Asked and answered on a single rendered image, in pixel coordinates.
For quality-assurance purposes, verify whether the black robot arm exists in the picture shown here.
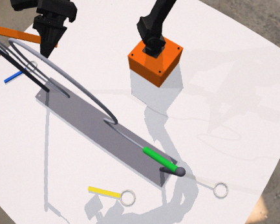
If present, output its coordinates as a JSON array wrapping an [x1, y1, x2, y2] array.
[[10, 0, 177, 58]]

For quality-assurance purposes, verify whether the grey ring with orange handle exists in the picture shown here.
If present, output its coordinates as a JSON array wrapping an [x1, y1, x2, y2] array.
[[0, 27, 41, 44]]

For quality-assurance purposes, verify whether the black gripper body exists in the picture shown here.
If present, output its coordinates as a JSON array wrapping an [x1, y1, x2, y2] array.
[[34, 0, 78, 26]]

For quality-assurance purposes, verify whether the grey loop with yellow handle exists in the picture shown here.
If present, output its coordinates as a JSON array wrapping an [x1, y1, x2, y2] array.
[[88, 186, 135, 206]]

